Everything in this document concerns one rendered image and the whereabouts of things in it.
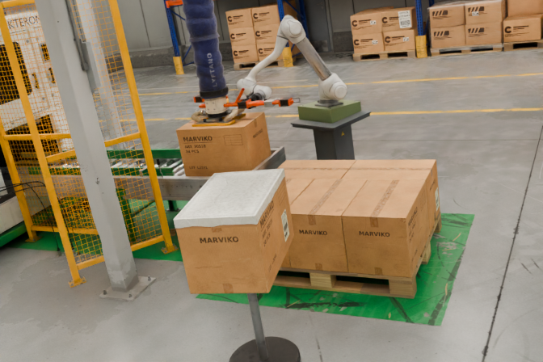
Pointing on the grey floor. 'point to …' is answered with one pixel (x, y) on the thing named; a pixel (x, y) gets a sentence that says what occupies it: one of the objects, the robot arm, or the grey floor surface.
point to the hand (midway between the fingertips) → (246, 103)
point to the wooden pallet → (326, 279)
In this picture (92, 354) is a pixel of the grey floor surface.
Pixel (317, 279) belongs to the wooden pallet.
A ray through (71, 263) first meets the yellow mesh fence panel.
